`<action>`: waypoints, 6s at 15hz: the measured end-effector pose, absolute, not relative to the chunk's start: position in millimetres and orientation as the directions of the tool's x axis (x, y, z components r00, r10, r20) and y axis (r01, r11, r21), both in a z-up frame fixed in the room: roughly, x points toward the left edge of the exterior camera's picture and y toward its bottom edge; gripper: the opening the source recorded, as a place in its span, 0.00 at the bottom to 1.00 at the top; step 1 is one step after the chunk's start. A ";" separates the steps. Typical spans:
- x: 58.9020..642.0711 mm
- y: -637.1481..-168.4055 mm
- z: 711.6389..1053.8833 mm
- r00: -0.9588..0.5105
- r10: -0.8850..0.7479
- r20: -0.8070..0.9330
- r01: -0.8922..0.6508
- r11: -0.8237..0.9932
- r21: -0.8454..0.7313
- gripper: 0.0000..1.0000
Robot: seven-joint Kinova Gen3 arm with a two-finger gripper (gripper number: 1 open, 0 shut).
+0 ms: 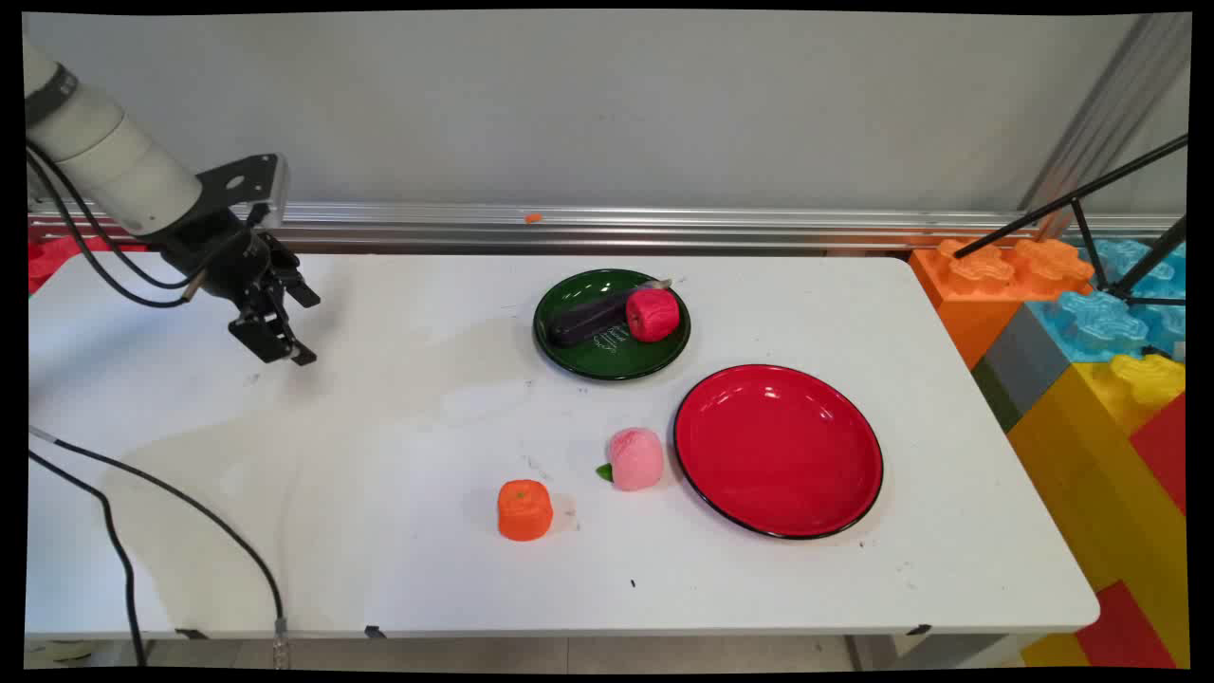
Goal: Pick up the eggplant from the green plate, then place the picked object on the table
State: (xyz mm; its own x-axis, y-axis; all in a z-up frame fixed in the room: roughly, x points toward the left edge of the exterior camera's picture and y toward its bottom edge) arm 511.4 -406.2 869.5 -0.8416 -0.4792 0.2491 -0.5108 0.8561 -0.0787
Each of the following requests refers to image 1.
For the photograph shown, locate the slanted aluminium post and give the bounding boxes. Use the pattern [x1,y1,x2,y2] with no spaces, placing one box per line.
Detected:
[1020,13,1192,238]

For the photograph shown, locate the purple toy eggplant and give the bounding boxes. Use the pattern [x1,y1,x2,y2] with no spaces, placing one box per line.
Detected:
[547,279,672,347]

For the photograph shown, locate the pink toy peach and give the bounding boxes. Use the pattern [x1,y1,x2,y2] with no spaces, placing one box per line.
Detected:
[596,427,665,492]

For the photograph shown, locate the red plate black rim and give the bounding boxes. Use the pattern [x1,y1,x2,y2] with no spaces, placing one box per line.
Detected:
[672,363,885,541]

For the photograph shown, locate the black cable with silver plug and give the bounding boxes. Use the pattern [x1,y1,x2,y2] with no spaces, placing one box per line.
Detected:
[27,425,291,667]

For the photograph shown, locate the orange toy tangerine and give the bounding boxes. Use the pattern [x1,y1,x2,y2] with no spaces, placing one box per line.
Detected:
[497,479,554,543]

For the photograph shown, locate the orange giant building block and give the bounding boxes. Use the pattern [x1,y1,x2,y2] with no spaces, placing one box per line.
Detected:
[909,237,1097,371]

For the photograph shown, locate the grey giant building block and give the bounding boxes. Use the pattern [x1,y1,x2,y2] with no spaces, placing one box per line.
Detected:
[971,304,1075,434]

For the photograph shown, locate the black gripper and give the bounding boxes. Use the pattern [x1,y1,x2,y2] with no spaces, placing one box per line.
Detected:
[159,209,322,367]

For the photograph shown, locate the thin black cable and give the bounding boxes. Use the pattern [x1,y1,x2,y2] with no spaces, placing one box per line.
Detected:
[27,450,149,667]

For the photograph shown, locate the red toy apple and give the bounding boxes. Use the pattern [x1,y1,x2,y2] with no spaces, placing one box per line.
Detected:
[626,287,681,343]

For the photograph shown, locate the black arm wrist cable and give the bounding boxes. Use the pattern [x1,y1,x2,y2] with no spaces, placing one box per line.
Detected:
[26,144,206,310]

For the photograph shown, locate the silver black wrist camera mount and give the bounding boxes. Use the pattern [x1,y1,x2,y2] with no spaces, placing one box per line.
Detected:
[196,154,289,231]

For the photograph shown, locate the red giant building block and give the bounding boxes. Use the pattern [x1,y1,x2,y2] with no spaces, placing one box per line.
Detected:
[1075,581,1179,670]
[1129,394,1189,515]

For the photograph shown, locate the yellow giant building block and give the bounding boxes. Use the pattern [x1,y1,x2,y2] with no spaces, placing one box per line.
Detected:
[1005,353,1189,667]

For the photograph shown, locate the dark green plate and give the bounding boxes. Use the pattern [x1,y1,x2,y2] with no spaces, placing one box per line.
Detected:
[533,268,691,382]

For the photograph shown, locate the horizontal aluminium rail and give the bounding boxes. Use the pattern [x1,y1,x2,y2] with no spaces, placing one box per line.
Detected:
[27,197,1186,255]

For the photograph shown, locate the black tripod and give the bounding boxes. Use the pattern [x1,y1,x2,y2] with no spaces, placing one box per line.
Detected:
[953,133,1189,307]

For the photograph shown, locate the blue giant building block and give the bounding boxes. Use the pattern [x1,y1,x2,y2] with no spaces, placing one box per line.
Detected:
[1029,237,1188,364]

